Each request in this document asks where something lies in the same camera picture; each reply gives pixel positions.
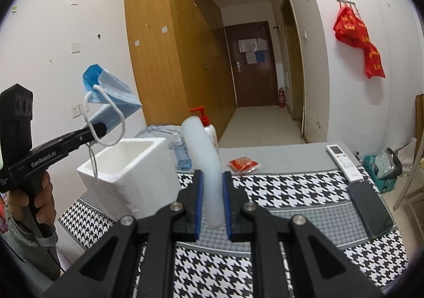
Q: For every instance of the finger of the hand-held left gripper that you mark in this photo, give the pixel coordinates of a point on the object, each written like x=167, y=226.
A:
x=94, y=130

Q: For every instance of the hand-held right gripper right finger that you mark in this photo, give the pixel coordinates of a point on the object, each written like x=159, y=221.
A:
x=228, y=205

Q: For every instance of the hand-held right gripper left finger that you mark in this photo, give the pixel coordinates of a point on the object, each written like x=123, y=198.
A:
x=198, y=205

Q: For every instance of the white soft tube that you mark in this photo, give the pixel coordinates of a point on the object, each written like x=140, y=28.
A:
x=207, y=165

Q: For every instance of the blue face mask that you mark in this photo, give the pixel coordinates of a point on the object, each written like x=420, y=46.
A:
x=109, y=92

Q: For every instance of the white foam box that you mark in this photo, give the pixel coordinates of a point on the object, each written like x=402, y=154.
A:
x=139, y=178

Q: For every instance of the person's left forearm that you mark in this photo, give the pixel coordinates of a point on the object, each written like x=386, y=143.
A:
x=23, y=245

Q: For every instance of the person's left hand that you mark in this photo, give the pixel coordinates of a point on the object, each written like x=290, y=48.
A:
x=46, y=205

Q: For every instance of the red snack packet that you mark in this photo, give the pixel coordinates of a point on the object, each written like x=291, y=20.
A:
x=243, y=165

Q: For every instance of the blue spray bottle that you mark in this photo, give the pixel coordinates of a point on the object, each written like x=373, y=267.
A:
x=182, y=158

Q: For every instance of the white lotion bottle red pump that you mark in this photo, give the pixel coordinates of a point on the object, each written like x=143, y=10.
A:
x=212, y=135

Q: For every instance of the houndstooth table cloth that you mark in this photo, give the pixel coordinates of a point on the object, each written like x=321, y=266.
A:
x=298, y=192

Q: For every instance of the wooden wardrobe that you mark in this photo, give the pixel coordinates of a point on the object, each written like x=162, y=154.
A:
x=165, y=52

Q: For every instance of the red fire extinguisher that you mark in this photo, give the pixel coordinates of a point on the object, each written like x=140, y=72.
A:
x=281, y=97

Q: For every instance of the dark brown entrance door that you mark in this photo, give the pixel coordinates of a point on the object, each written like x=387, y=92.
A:
x=255, y=86

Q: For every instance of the white remote control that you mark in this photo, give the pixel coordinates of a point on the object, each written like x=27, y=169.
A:
x=344, y=162

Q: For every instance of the black smartphone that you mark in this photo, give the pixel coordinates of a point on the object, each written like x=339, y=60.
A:
x=371, y=211

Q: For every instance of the wooden side door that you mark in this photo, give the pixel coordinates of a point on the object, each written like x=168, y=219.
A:
x=293, y=69

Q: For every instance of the teal storage basket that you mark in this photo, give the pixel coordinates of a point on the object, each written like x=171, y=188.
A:
x=381, y=170

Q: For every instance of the papers on door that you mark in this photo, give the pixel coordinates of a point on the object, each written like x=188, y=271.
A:
x=251, y=49

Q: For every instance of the white metal bunk bed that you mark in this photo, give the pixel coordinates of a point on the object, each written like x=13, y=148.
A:
x=409, y=182

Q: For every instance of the red plastic bag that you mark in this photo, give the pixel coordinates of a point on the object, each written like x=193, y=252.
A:
x=374, y=61

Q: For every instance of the wooden boards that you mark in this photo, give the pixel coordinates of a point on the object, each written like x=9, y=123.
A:
x=420, y=109

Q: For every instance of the white wall sockets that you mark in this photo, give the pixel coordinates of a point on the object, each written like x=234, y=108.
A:
x=76, y=109

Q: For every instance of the white wall switch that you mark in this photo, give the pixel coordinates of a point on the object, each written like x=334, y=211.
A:
x=76, y=47

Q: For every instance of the red cloth on wall hook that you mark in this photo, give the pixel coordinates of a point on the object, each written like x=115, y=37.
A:
x=351, y=28

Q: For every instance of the metal wall hook rack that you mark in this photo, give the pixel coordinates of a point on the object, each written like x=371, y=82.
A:
x=346, y=2

